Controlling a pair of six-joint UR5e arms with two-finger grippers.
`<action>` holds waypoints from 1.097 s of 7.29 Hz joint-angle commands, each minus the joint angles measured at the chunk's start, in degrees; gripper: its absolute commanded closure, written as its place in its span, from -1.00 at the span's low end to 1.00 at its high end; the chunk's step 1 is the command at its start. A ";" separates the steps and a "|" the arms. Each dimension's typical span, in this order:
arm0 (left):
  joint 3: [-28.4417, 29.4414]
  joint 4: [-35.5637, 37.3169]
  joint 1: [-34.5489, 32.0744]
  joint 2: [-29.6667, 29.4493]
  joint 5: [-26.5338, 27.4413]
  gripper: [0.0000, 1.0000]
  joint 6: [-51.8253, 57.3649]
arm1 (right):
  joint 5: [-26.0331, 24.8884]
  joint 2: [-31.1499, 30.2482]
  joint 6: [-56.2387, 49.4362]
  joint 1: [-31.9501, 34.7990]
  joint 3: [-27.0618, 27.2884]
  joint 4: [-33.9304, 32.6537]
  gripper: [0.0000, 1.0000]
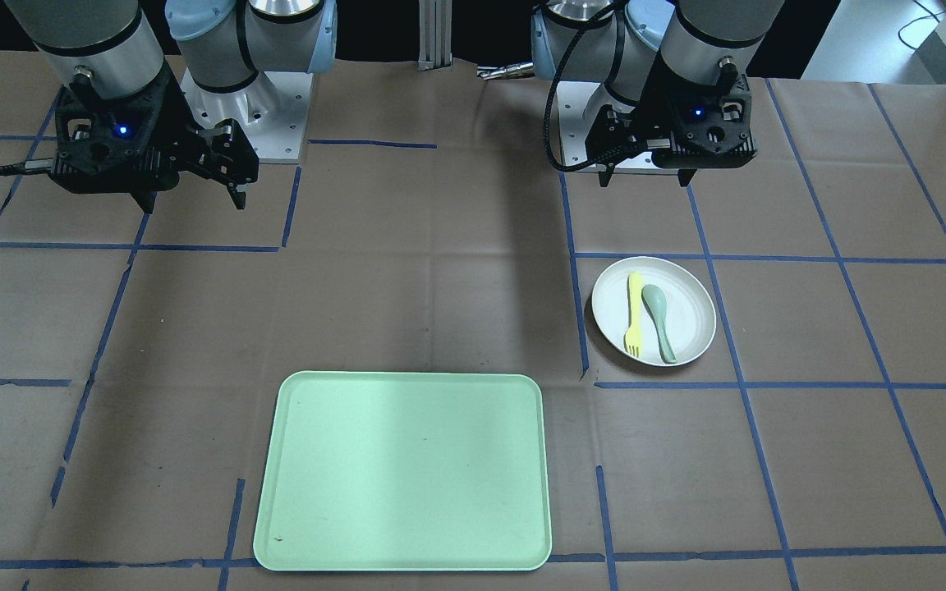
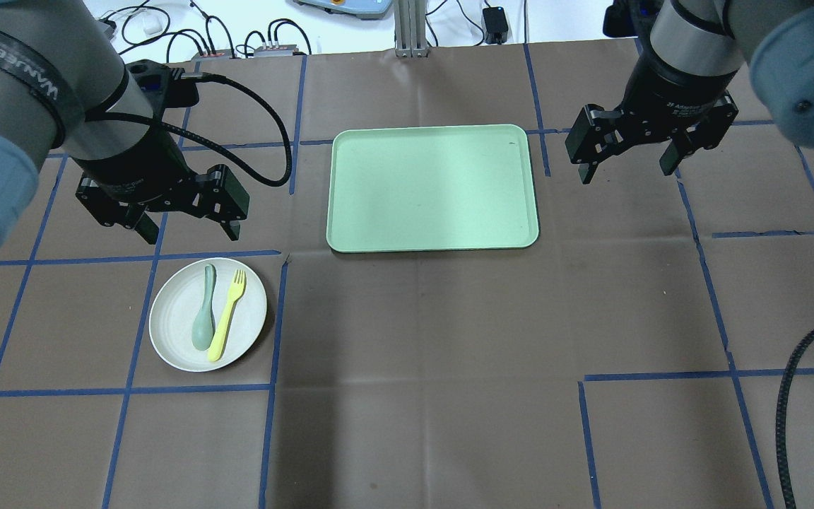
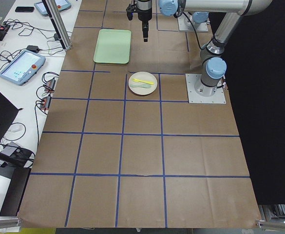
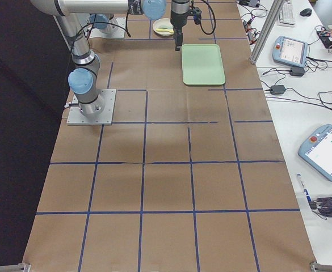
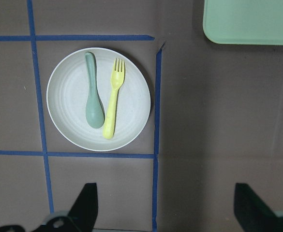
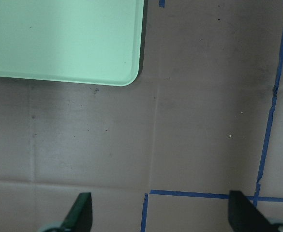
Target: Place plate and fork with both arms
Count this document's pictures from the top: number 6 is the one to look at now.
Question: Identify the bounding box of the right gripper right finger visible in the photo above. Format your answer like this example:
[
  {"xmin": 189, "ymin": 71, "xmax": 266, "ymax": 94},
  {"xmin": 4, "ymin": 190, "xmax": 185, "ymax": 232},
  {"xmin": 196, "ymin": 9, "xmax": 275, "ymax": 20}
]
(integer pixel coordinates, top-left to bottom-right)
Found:
[{"xmin": 228, "ymin": 190, "xmax": 283, "ymax": 232}]

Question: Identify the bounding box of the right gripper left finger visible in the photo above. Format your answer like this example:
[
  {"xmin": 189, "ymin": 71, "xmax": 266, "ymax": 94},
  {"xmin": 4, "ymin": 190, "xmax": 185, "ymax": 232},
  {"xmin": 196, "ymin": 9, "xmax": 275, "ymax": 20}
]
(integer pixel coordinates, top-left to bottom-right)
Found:
[{"xmin": 60, "ymin": 192, "xmax": 93, "ymax": 232}]

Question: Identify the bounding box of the light green plastic tray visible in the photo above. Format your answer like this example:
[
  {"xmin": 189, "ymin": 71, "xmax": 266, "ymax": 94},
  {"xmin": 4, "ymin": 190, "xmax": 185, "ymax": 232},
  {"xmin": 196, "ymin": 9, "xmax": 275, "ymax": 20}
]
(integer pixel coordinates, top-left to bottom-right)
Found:
[{"xmin": 0, "ymin": 0, "xmax": 145, "ymax": 87}]

